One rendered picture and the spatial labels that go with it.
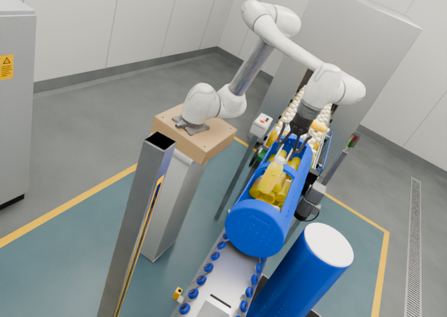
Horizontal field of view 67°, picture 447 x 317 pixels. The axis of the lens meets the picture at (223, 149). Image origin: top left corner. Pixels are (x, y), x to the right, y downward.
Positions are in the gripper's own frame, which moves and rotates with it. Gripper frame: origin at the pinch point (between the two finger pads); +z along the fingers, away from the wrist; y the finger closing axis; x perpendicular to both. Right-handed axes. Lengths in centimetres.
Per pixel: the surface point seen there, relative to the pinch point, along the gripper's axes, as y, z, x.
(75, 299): -69, 147, -24
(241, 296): 13, 54, -30
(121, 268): -27, 24, -69
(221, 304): 6, 39, -50
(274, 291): 33, 84, 9
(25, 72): -151, 38, 10
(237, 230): -1.3, 41.1, -10.5
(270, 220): 8.9, 26.4, -10.5
